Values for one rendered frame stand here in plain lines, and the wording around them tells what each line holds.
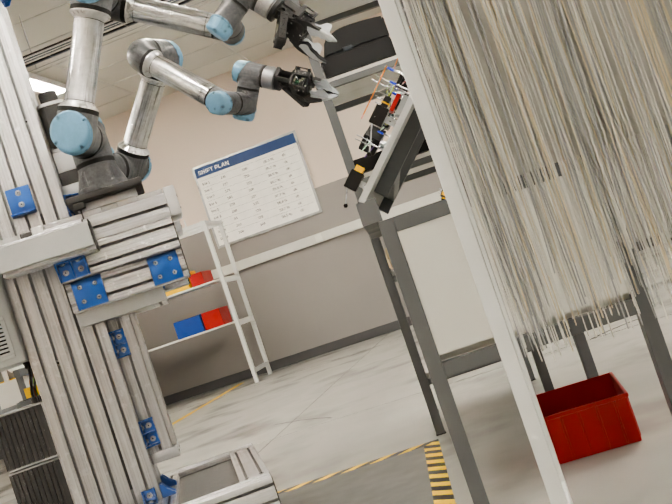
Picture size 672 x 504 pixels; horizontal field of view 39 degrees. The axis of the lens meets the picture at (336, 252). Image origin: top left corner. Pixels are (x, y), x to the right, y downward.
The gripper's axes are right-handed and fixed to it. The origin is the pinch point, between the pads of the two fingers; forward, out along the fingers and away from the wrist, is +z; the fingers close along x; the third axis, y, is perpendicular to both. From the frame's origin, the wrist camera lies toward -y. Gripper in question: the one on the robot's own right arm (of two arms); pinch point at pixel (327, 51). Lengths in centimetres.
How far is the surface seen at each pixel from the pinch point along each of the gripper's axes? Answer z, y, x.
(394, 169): 35.0, -17.9, 5.6
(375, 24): -9, 98, 63
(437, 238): 55, -34, 1
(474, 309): 73, -42, 7
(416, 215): 47, -33, 0
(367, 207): 35, -37, 3
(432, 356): 71, -55, 17
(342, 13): -31, 132, 97
